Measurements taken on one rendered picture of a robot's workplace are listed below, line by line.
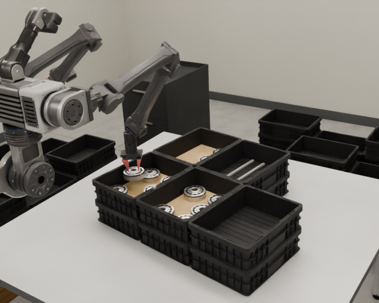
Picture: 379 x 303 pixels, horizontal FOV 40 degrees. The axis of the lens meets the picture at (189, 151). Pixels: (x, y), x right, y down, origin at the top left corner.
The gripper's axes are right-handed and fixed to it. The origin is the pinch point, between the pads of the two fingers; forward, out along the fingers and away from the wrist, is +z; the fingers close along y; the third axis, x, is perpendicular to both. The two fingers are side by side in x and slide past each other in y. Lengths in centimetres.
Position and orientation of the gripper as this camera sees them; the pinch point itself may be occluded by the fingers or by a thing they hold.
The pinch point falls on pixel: (133, 169)
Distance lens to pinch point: 252.7
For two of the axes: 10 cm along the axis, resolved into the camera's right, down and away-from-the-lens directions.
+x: -0.3, 4.0, -9.2
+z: 0.6, 9.2, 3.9
